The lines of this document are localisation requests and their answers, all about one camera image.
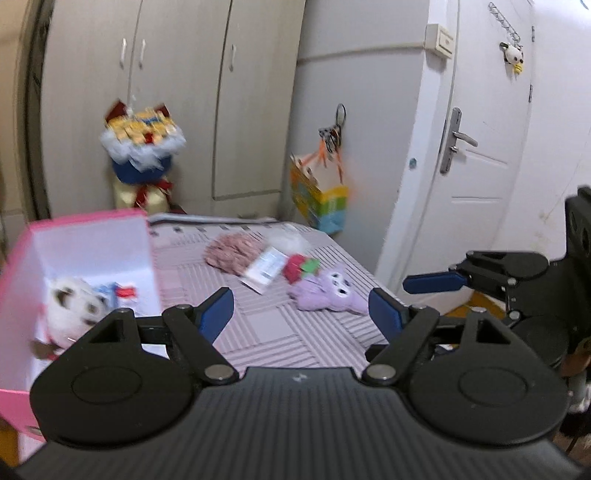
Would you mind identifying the black keys on hook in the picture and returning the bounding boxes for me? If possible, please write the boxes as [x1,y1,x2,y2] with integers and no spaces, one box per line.
[318,103,346,154]

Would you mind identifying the duck plush hanging on door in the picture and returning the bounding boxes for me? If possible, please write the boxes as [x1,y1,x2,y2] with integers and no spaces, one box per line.
[499,42,524,76]

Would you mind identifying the wall switch box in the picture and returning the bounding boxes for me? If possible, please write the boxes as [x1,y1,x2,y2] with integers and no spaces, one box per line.
[424,24,455,59]

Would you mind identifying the red strawberry plush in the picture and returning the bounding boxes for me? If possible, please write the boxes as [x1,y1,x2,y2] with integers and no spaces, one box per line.
[283,254,320,284]

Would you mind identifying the purple cream tube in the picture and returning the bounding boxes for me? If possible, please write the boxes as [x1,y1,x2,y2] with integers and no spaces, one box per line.
[113,283,139,309]

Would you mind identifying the cream gift box red ribbon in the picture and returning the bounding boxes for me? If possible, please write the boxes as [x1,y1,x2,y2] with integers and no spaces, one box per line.
[113,177,173,215]

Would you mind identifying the pink cardboard box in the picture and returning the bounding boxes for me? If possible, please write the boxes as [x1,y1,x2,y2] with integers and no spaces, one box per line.
[1,210,161,440]

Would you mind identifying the white panda plush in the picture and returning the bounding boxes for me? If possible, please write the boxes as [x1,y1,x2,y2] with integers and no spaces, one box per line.
[30,277,109,360]

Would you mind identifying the flower bouquet blue wrap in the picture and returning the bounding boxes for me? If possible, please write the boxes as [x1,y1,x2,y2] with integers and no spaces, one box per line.
[99,100,186,185]

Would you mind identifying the pink floral scrunchie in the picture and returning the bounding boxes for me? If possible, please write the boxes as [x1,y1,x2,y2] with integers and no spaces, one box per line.
[204,232,266,276]

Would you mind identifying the silver door handle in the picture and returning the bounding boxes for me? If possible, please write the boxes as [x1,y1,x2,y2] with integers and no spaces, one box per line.
[440,107,479,175]

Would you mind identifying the beige wardrobe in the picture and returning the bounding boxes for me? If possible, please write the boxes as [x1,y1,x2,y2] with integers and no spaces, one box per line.
[41,1,304,218]

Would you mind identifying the colourful paper gift bag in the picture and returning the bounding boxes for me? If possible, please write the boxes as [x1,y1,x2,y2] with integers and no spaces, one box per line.
[290,139,349,235]

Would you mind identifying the white door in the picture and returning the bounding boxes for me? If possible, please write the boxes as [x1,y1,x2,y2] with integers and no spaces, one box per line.
[386,0,537,310]

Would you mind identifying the purple plush toy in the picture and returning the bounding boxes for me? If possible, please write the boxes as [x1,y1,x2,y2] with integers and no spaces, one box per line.
[288,265,369,315]

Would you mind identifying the striped white tablecloth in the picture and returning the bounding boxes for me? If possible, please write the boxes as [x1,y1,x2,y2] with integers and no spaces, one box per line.
[148,222,386,372]

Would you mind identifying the small white blue box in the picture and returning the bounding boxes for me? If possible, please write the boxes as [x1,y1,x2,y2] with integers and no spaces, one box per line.
[240,247,288,295]

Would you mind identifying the blue wet wipes pack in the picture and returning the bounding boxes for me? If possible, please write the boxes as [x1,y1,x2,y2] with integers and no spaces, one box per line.
[92,282,118,311]

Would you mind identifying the black clothes rack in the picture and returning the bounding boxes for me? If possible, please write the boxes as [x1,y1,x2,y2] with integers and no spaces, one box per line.
[24,0,55,220]

